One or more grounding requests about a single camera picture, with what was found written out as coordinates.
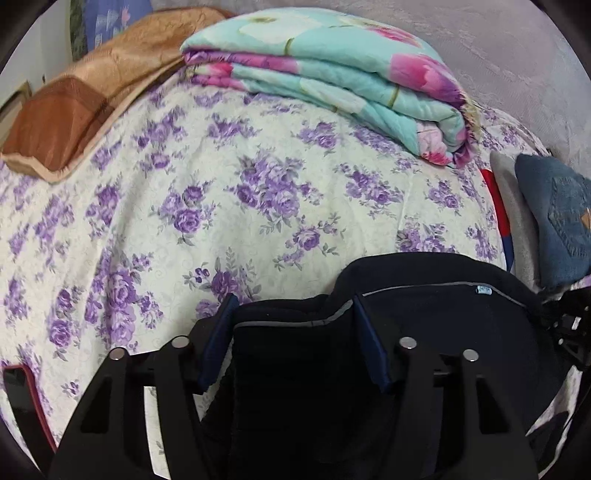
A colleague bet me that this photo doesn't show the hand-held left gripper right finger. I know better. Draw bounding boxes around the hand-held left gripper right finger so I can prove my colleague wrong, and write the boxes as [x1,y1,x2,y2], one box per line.
[353,295,540,480]

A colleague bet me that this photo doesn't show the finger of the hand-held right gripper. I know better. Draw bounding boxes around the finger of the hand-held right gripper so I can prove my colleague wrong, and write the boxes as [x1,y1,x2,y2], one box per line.
[540,288,591,370]

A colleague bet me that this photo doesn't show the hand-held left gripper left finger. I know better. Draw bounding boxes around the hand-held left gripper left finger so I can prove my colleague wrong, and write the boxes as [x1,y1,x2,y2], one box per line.
[48,293,241,480]

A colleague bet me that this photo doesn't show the black pants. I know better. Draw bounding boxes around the black pants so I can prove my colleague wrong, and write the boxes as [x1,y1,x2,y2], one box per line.
[189,251,573,480]

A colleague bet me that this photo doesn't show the folded blue jeans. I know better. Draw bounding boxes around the folded blue jeans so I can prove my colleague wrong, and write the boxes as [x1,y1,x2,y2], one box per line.
[515,154,591,289]

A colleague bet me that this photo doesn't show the folded grey cloth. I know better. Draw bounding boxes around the folded grey cloth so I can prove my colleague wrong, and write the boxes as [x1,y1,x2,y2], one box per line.
[489,151,550,291]

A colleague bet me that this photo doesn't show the red blue folded cloth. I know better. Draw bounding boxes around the red blue folded cloth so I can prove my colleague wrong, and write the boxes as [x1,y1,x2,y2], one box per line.
[479,168,517,273]

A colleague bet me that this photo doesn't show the purple floral bed sheet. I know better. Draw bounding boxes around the purple floral bed sheet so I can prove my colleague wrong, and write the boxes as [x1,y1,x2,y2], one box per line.
[0,69,571,480]

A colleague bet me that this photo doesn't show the phone with red case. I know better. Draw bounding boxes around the phone with red case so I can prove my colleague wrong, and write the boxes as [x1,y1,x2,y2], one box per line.
[0,364,58,455]

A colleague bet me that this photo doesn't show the brown orange pillow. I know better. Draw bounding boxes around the brown orange pillow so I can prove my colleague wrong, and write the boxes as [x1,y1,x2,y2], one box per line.
[0,7,236,183]

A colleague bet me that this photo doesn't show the teal pink floral folded quilt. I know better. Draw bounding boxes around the teal pink floral folded quilt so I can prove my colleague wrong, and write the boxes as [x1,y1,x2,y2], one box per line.
[180,9,481,168]

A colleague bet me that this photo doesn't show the blue printed pillow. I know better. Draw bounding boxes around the blue printed pillow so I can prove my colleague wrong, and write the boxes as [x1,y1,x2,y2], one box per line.
[83,0,155,58]

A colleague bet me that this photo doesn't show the green patterned pillow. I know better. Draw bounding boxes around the green patterned pillow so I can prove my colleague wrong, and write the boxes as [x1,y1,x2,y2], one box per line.
[68,0,89,62]

